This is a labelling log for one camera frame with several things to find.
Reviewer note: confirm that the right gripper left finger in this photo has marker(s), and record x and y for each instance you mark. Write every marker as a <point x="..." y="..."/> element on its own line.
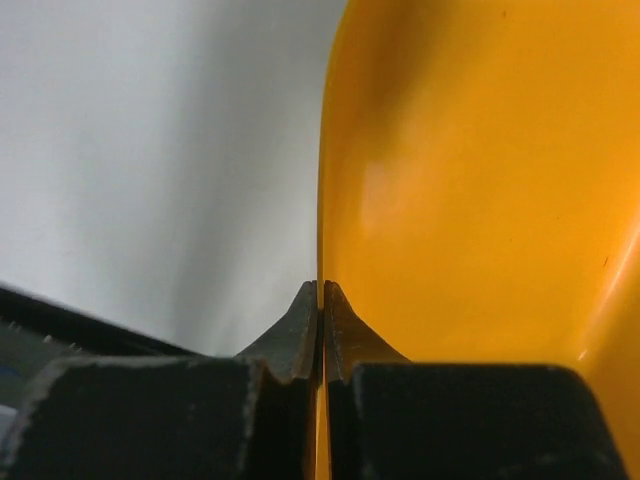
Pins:
<point x="72" y="414"/>

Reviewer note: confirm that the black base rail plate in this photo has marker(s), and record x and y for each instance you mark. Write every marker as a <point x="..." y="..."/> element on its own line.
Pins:
<point x="76" y="329"/>

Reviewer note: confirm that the yellow plastic basket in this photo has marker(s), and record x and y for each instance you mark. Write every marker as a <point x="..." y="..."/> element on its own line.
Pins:
<point x="479" y="185"/>

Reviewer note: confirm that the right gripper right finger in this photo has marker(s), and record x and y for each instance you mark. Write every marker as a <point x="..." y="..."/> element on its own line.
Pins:
<point x="392" y="418"/>

